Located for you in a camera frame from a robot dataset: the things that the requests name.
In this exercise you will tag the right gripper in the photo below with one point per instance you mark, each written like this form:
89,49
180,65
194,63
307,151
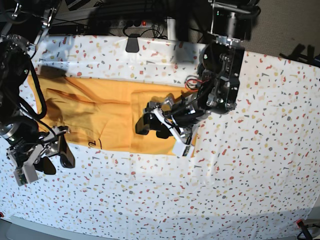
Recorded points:
27,142

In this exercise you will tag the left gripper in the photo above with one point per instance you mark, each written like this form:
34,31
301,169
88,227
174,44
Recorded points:
183,114

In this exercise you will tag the yellow orange T-shirt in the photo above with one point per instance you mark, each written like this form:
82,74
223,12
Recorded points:
102,113

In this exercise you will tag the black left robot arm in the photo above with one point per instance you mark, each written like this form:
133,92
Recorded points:
216,88

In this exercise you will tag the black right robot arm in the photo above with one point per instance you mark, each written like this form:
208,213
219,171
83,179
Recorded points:
24,23

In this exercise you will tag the black table clamp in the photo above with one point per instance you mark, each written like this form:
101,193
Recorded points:
132,45

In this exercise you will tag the terrazzo patterned white tablecloth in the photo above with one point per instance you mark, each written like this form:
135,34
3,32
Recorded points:
254,173

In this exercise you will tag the black power adapter brick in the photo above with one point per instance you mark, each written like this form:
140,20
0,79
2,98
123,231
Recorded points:
72,29

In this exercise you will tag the red black clamp right corner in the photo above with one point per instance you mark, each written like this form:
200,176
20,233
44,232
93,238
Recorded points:
304,231

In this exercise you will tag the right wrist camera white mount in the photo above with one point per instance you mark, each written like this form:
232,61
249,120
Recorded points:
25,171

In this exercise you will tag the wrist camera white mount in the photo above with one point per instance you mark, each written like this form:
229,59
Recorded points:
25,171
181,148

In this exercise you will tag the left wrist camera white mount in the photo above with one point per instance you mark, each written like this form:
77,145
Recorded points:
181,148

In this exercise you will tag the silver aluminium frame post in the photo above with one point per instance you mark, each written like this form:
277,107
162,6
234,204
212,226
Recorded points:
171,29

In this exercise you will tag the white power strip red switch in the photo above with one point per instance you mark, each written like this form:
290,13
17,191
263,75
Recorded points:
121,23

